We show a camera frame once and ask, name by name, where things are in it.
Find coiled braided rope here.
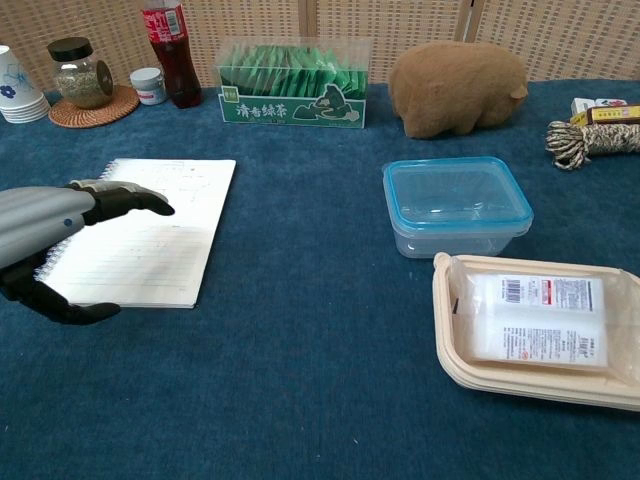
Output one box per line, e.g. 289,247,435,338
544,119,640,173

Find yellow red small box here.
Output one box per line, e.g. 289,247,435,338
570,103,640,127

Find white packaged pads in plastic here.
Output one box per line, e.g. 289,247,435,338
448,256,640,387

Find clear container with blue lid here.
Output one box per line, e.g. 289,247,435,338
382,156,535,260

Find woven rattan coaster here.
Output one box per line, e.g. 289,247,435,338
48,84,141,129

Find green tea bag box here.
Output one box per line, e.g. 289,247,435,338
215,36,373,130

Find brown plush capybara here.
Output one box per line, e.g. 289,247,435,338
388,41,530,139

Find small white box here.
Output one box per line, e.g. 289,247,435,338
571,96,630,115

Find blue table cloth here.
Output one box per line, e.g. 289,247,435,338
0,78,640,480

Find stack of white paper cups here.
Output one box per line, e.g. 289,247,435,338
0,44,52,125

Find glass jar with black lid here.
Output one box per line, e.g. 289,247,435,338
46,37,114,110

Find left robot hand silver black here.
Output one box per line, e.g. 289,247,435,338
0,179,176,327

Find woven folding screen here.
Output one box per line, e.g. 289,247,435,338
0,0,640,94

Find white spiral notebook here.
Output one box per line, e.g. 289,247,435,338
32,158,237,310

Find red cola bottle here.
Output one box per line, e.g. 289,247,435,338
141,0,204,110

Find beige plastic tray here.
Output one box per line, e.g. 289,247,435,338
432,251,640,411

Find small white jar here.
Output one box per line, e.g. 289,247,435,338
129,67,168,106

